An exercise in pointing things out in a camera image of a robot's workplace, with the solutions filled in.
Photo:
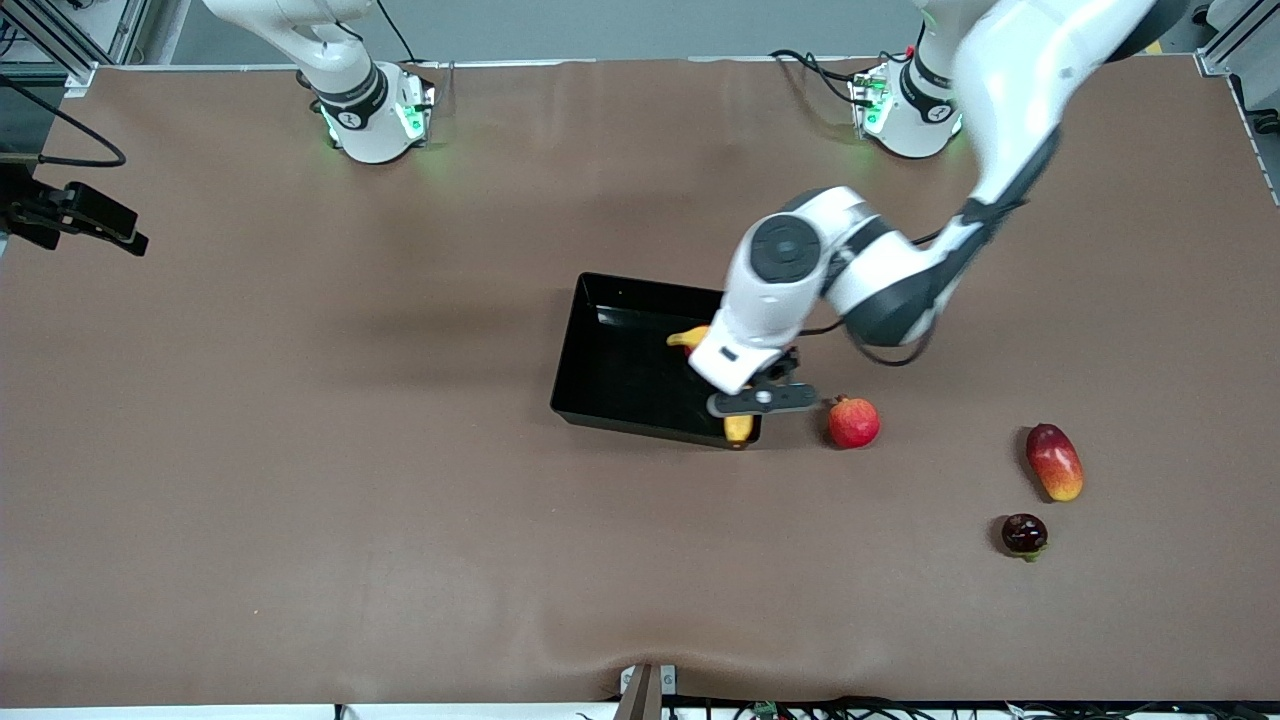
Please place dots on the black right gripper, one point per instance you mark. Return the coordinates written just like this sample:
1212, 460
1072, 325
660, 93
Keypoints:
48, 211

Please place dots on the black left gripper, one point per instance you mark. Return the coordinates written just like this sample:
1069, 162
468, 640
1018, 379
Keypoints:
781, 366

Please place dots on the yellow banana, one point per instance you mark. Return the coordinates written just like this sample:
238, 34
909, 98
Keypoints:
690, 337

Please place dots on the black plastic box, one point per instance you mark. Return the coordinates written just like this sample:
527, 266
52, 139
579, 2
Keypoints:
620, 370

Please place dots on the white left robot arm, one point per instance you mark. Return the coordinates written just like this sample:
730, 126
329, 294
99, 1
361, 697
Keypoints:
1010, 80

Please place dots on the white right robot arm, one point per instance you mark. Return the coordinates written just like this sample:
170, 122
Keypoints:
375, 130

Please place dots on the red pomegranate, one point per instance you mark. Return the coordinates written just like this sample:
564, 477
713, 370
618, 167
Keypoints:
853, 424

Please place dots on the red yellow mango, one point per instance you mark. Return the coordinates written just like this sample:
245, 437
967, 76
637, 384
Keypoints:
1055, 463

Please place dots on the dark purple mangosteen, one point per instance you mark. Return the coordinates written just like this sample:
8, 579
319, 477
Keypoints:
1024, 533

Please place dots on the brown table mat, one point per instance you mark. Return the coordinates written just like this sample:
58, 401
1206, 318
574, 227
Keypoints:
400, 560

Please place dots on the aluminium frame post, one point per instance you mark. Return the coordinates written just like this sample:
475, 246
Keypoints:
75, 70
1225, 50

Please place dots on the grey metal bracket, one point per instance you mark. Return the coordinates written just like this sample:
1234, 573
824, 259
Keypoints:
645, 695

